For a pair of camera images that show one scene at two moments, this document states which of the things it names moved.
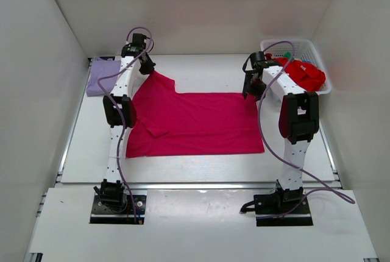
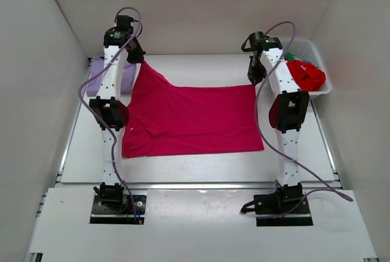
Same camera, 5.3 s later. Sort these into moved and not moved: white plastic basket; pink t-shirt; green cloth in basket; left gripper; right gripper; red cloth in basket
Moved: right gripper; left gripper
Not moved: red cloth in basket; pink t-shirt; white plastic basket; green cloth in basket
